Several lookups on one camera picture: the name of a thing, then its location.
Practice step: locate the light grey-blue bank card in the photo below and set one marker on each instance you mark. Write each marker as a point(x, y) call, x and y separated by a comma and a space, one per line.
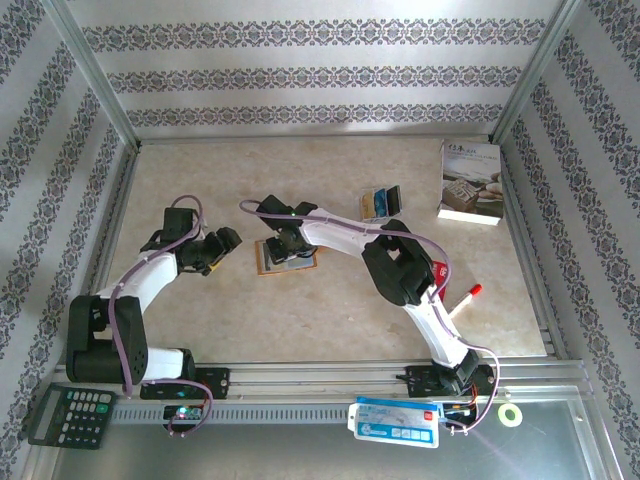
point(304, 262)

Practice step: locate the blue and white wipes pack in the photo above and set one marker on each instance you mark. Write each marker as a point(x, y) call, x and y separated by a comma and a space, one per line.
point(395, 422)

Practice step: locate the black desk calculator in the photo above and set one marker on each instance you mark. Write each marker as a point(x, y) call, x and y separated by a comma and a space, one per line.
point(75, 415)

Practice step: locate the bright blue bank card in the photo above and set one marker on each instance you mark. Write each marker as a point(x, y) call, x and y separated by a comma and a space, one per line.
point(381, 202)

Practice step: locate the orange-framed blue picture card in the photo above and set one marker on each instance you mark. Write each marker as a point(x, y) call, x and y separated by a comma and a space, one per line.
point(259, 257)

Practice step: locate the controller board with LEDs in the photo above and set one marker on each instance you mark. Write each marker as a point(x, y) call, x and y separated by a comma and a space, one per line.
point(184, 412)

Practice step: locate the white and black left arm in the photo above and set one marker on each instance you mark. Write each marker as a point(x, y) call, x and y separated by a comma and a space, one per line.
point(160, 362)

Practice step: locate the green tape roll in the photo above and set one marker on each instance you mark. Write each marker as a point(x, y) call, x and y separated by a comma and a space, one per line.
point(502, 415)

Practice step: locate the white book with stones cover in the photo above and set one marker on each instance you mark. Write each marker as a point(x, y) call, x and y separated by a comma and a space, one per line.
point(470, 180)

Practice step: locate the black bank card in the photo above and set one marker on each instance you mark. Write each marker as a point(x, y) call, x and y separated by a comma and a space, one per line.
point(394, 198)

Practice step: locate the aluminium frame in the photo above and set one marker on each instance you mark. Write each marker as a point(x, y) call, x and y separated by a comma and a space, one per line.
point(310, 372)

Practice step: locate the clear acrylic card stand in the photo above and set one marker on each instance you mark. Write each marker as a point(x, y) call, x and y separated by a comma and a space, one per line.
point(382, 216)

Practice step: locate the gold bank card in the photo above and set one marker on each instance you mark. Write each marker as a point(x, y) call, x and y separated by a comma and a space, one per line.
point(368, 205)

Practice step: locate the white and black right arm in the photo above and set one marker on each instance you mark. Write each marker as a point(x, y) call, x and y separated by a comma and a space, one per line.
point(435, 330)

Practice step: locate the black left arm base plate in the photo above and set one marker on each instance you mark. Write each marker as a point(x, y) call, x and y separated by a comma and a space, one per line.
point(217, 382)

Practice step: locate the white marker with red cap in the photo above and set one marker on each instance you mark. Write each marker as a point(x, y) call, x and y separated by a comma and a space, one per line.
point(465, 299)

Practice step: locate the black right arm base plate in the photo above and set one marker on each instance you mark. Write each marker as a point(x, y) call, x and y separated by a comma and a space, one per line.
point(420, 382)

